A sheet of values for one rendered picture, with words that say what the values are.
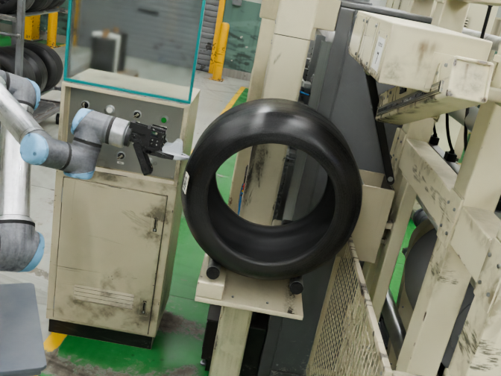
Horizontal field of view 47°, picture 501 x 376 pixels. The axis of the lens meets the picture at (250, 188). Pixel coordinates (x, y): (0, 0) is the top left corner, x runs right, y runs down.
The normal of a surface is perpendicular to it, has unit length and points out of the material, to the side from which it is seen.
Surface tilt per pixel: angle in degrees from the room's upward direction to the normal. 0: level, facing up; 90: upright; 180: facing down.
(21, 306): 0
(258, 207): 90
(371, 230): 90
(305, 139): 80
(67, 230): 90
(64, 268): 90
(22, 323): 0
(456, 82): 72
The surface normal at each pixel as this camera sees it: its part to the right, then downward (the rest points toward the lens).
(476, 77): 0.02, 0.04
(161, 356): 0.18, -0.92
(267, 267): -0.04, 0.51
